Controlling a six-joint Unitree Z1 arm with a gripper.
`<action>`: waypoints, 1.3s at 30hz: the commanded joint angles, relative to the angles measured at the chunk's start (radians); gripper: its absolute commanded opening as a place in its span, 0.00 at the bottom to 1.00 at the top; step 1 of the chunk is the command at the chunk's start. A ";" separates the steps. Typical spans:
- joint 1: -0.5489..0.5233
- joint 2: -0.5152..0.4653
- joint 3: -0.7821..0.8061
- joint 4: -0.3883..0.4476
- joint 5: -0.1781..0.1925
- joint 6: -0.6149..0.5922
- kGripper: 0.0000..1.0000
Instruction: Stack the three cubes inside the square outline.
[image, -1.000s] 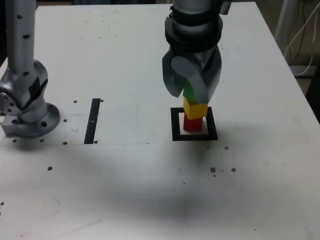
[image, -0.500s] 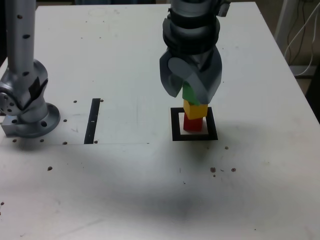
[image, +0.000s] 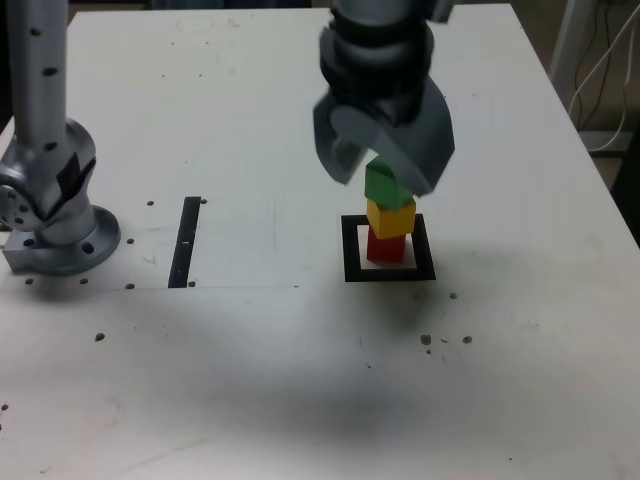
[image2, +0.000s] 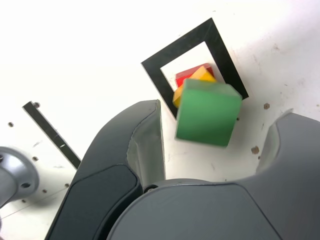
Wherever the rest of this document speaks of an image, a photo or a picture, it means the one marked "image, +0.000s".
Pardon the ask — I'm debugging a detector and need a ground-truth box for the yellow cube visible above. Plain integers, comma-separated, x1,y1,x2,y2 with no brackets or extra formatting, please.
366,197,417,239

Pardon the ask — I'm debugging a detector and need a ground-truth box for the black tape strip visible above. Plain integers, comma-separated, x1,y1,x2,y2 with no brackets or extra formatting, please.
167,196,202,290

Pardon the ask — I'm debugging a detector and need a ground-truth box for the green cube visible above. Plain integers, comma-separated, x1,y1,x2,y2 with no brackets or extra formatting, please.
363,157,417,210

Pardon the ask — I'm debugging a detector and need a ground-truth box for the red cube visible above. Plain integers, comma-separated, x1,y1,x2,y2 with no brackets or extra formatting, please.
367,227,407,264

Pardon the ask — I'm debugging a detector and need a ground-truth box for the black tape square outline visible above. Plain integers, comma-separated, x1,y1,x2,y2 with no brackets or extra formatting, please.
340,213,437,284

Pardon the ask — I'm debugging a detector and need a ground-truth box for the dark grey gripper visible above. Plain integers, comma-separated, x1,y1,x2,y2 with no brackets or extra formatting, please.
312,89,457,199

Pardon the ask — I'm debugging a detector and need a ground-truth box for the white cable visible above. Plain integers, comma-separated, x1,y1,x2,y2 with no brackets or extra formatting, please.
568,9,640,131
589,29,640,154

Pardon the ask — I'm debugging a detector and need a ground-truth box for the white post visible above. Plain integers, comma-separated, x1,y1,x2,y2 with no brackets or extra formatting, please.
548,0,592,76

